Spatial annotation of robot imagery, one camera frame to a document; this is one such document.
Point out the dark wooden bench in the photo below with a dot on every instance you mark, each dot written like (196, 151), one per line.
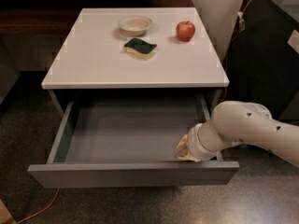
(56, 17)

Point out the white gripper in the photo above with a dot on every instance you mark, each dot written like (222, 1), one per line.
(195, 144)

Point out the red apple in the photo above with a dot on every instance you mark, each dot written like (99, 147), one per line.
(185, 31)

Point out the white label on cabinet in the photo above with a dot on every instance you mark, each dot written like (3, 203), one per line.
(294, 41)

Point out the white bowl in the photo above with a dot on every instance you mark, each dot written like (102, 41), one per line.
(135, 25)

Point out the white cabinet with grey drawers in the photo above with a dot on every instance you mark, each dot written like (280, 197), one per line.
(92, 56)

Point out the grey top drawer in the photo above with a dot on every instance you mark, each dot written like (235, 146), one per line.
(129, 142)

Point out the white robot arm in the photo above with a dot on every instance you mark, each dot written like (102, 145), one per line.
(233, 123)

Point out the green and yellow sponge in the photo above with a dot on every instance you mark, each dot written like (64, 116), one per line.
(140, 48)

